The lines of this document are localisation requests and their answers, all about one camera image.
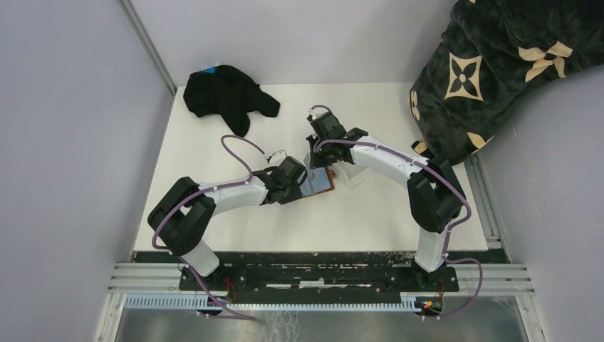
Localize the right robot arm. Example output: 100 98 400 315
307 111 472 291

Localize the black patterned blanket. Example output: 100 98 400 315
410 1 603 165

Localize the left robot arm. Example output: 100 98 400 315
147 157 308 290

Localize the aluminium rail frame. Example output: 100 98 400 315
93 157 547 341

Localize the clear acrylic card box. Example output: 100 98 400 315
328 161 373 190

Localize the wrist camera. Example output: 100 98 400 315
307 109 324 121
265 149 288 165

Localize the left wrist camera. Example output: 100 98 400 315
265 149 288 165

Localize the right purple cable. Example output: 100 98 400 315
309 104 484 322

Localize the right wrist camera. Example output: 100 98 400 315
307 109 324 121

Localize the brown leather card holder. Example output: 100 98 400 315
298 167 335 198

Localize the purple cable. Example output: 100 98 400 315
309 104 484 322
152 135 265 323

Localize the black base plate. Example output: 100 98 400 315
132 251 508 306

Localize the black cloth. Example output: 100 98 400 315
183 65 281 137

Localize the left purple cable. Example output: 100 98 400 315
152 135 265 323

